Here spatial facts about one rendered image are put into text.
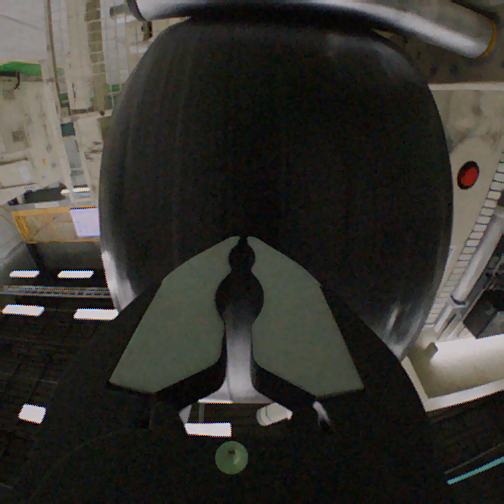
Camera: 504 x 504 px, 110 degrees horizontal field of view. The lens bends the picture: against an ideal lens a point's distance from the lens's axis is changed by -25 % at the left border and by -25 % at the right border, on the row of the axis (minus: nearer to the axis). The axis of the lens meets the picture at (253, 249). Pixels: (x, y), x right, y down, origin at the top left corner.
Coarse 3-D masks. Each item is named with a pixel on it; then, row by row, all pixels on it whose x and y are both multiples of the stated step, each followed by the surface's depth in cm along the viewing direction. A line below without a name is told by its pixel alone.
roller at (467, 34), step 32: (128, 0) 13; (160, 0) 14; (192, 0) 14; (224, 0) 14; (256, 0) 14; (288, 0) 14; (320, 0) 14; (352, 0) 14; (384, 0) 13; (416, 0) 13; (448, 0) 13; (416, 32) 15; (448, 32) 14; (480, 32) 13
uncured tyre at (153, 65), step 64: (192, 64) 13; (256, 64) 13; (320, 64) 13; (384, 64) 13; (128, 128) 13; (192, 128) 12; (256, 128) 12; (320, 128) 12; (384, 128) 13; (128, 192) 13; (192, 192) 12; (256, 192) 13; (320, 192) 13; (384, 192) 13; (448, 192) 13; (128, 256) 14; (192, 256) 13; (320, 256) 13; (384, 256) 13; (384, 320) 15
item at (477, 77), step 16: (496, 16) 12; (416, 48) 25; (432, 48) 22; (496, 48) 14; (416, 64) 26; (432, 64) 23; (448, 64) 20; (464, 64) 18; (480, 64) 16; (496, 64) 14; (432, 80) 24; (448, 80) 21; (464, 80) 19; (480, 80) 17; (496, 80) 15
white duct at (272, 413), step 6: (264, 408) 147; (270, 408) 142; (276, 408) 138; (282, 408) 135; (258, 414) 146; (264, 414) 143; (270, 414) 140; (276, 414) 137; (282, 414) 135; (258, 420) 144; (264, 420) 142; (270, 420) 139; (276, 420) 139
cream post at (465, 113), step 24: (456, 96) 23; (480, 96) 22; (456, 120) 24; (480, 120) 24; (456, 144) 26; (480, 144) 26; (456, 168) 28; (480, 168) 28; (456, 192) 30; (480, 192) 30; (456, 216) 32; (456, 240) 34
